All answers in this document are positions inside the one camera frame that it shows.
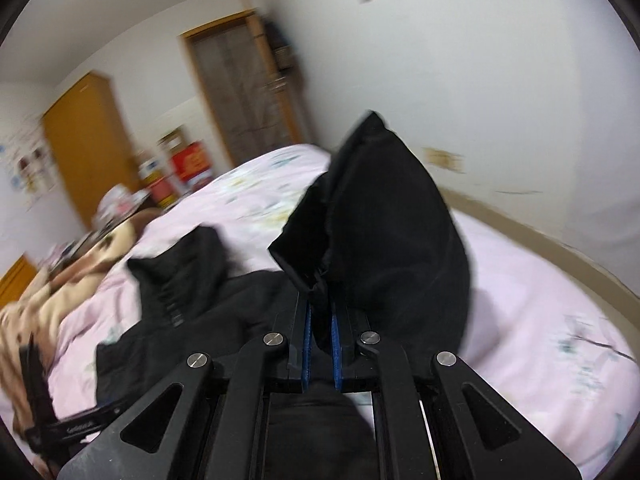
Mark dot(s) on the clear plastic bag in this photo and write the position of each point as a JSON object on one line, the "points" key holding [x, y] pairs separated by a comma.
{"points": [[116, 202]]}

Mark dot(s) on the brown patterned blanket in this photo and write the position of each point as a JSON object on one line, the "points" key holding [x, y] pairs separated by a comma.
{"points": [[45, 310]]}

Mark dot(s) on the door with wooden frame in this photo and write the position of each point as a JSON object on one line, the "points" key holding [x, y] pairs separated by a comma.
{"points": [[242, 90]]}

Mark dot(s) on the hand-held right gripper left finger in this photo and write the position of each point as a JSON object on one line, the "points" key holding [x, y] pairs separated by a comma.
{"points": [[306, 350]]}

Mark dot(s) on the cardboard box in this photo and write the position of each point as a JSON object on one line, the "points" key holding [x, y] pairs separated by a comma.
{"points": [[172, 141]]}

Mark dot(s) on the dark hanging clothes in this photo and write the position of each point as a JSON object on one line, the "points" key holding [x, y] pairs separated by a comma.
{"points": [[282, 55]]}

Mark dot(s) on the large red box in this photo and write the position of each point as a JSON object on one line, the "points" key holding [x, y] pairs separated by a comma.
{"points": [[192, 162]]}

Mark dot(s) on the beige bed frame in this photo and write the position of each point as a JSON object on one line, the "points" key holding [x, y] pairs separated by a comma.
{"points": [[540, 232]]}

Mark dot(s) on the small red box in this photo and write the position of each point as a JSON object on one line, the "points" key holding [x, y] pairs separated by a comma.
{"points": [[161, 191]]}

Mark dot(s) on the low wooden cabinet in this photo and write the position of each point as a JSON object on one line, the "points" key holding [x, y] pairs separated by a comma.
{"points": [[17, 280]]}

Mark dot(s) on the black quilted jacket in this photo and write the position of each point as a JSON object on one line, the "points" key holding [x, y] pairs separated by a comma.
{"points": [[390, 230]]}

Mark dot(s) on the blue and white box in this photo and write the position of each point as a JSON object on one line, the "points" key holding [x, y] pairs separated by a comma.
{"points": [[150, 170]]}

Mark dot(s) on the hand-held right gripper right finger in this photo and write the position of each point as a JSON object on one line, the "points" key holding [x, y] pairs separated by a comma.
{"points": [[336, 350]]}

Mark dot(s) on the wall poster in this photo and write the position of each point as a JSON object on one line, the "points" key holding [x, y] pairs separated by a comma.
{"points": [[27, 160]]}

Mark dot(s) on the pink floral bed sheet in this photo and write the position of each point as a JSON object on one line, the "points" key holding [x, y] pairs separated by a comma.
{"points": [[525, 320]]}

